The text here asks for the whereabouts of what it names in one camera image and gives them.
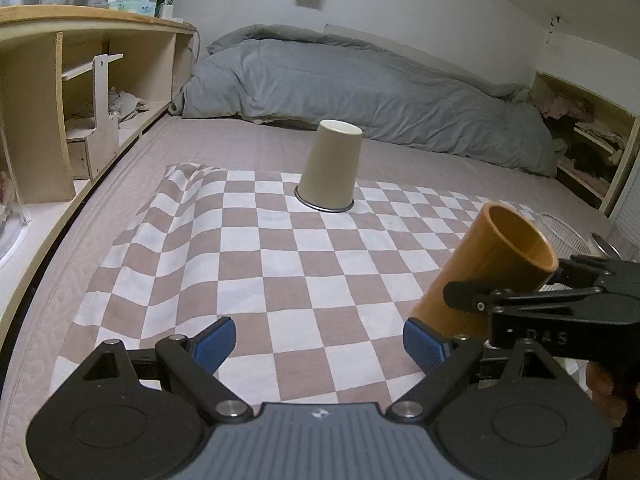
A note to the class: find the right wooden cubby shelf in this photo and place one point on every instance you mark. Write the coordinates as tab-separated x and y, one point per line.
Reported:
596	140

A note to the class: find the wooden shelf unit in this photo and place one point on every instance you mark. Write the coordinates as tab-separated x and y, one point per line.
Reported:
37	43

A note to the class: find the tissue pack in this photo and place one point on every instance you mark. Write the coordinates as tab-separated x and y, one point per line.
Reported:
141	7

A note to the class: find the pinkish bed mattress sheet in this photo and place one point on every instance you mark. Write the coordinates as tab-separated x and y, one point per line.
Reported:
53	299

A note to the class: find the small wooden stand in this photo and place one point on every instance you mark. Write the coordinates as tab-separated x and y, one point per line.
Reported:
92	136

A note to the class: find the grey duvet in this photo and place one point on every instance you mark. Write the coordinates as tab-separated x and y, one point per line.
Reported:
281	73

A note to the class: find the beige paper cup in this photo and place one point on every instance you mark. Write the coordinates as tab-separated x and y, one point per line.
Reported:
328	182

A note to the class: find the crumpled cloth on shelf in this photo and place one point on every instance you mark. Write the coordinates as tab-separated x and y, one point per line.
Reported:
125	105

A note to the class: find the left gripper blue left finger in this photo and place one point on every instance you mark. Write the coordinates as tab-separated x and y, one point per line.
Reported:
187	367

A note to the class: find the checkered brown white cloth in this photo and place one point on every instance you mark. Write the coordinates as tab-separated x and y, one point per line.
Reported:
318	300

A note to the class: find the ribbed glass goblet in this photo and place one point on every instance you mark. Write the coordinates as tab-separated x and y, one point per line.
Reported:
562	237

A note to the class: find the doll in clear case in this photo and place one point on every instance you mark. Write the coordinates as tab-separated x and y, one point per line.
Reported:
15	218

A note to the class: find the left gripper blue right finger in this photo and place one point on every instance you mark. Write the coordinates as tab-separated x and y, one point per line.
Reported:
447	365

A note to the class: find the white charger block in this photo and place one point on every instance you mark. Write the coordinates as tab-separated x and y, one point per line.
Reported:
167	11

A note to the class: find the steel cup with brown sleeve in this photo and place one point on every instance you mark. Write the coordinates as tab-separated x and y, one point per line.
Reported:
600	247

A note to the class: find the brown wooden cup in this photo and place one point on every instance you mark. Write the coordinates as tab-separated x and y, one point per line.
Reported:
501	250

